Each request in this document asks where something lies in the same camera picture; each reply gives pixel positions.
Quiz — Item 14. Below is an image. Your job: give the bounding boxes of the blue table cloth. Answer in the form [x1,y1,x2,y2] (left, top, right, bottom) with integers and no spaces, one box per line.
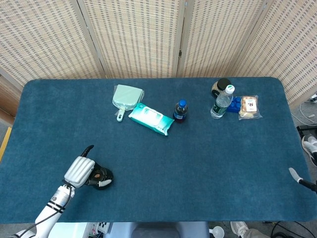
[0,77,313,223]

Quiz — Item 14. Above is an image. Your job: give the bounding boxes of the woven folding screen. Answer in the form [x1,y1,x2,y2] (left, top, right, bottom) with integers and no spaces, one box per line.
[0,0,317,108]

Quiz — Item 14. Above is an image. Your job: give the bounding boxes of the glass jar black lid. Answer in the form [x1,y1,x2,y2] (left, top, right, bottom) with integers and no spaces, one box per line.
[211,78,232,99]

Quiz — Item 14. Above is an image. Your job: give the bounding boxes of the white sneaker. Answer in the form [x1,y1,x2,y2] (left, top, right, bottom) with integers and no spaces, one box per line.
[301,135,317,167]

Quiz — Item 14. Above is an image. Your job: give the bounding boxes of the blue building block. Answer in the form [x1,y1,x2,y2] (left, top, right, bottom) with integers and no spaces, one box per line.
[226,96,243,114]

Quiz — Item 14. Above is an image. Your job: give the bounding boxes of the clear water bottle green label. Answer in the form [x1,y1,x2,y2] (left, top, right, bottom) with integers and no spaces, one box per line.
[210,84,235,120]

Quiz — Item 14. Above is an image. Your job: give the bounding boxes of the pale green dustpan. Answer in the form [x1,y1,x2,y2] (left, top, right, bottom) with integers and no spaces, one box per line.
[112,84,145,122]

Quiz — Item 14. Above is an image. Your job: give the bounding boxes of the black floor equipment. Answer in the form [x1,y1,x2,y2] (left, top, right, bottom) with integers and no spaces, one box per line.
[296,125,317,136]

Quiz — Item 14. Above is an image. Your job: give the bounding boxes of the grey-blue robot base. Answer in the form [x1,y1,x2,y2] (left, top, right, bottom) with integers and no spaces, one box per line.
[112,221,210,238]

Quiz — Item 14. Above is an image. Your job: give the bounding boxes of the bagged snack cakes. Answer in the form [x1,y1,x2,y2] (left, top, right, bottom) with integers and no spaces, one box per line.
[238,95,263,121]

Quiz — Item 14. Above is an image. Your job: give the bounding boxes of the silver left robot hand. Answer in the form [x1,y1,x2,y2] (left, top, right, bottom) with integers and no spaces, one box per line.
[63,145,112,189]

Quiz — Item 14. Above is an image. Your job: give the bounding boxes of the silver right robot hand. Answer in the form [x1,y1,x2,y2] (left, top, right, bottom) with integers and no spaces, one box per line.
[288,167,317,192]

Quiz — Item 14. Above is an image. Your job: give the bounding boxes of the grey sneaker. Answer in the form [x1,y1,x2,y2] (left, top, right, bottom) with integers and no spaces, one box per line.
[230,221,250,238]

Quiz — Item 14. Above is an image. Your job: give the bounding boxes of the cola bottle blue cap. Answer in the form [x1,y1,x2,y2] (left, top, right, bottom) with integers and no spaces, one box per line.
[172,99,189,124]

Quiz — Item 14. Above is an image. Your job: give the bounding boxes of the white floor cable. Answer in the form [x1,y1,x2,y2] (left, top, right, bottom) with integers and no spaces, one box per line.
[298,100,317,124]

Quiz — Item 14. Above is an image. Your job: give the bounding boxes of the teal wet wipes pack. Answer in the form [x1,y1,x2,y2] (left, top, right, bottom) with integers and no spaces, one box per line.
[128,102,175,136]

